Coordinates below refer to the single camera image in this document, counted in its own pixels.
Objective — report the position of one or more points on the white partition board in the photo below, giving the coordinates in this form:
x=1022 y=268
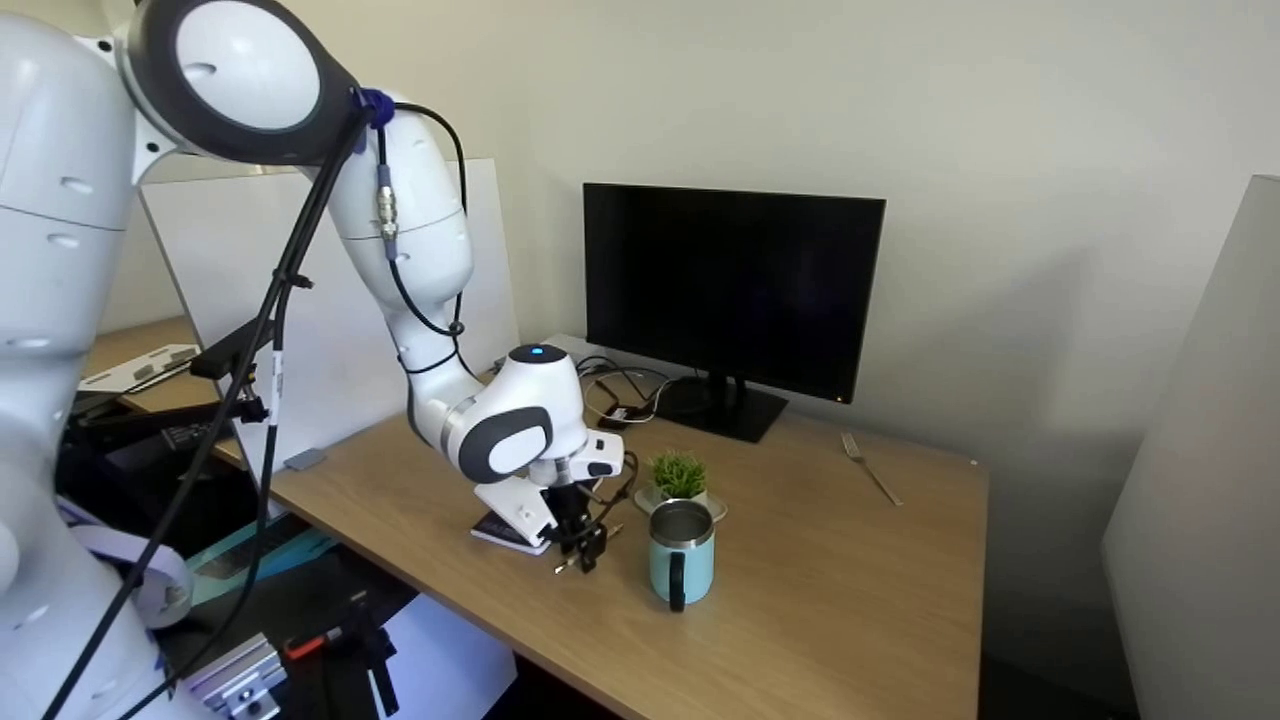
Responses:
x=222 y=232

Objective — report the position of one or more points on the grey side partition panel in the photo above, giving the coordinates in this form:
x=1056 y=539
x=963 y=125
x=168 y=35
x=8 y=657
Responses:
x=1192 y=543

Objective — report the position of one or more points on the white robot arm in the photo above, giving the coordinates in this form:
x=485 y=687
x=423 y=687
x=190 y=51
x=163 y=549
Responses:
x=80 y=121

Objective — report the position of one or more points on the black camera on stand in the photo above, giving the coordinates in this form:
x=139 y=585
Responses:
x=230 y=361

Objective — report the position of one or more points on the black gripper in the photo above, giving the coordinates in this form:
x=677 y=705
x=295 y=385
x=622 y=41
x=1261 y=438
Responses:
x=566 y=507

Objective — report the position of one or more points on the black computer monitor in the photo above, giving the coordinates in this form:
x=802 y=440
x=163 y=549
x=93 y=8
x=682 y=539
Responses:
x=755 y=294

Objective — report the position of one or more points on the small black usb hub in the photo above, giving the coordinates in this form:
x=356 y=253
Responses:
x=616 y=418

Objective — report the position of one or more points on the teal mug with black handle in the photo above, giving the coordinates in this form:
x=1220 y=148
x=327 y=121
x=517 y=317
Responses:
x=682 y=552

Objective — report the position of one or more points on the white keyboard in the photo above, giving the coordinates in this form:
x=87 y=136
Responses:
x=159 y=364

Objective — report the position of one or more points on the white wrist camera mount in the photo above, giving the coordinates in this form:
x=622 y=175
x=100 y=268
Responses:
x=523 y=497

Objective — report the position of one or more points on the dark purple notebook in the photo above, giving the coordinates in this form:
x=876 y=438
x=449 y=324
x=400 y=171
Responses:
x=500 y=535

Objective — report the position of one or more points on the small green potted plant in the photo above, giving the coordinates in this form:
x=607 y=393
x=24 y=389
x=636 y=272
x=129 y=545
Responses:
x=674 y=476

